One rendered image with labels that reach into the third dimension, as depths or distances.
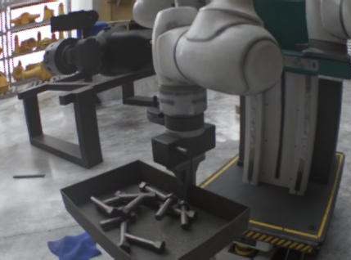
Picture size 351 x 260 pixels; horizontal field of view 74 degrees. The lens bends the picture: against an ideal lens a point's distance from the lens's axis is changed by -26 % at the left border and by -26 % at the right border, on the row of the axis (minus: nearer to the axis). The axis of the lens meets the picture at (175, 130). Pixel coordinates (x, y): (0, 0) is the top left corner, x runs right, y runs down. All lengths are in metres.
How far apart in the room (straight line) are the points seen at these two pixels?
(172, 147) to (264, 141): 0.83
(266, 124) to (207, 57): 0.95
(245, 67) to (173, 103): 0.22
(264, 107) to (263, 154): 0.22
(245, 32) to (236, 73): 0.06
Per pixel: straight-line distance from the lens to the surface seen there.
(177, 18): 0.51
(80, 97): 2.23
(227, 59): 0.35
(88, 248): 1.52
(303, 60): 0.94
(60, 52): 4.00
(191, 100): 0.53
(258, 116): 1.25
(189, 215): 0.59
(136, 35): 2.73
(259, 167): 1.36
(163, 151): 0.55
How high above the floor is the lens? 1.02
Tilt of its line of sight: 19 degrees down
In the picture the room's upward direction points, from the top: 3 degrees counter-clockwise
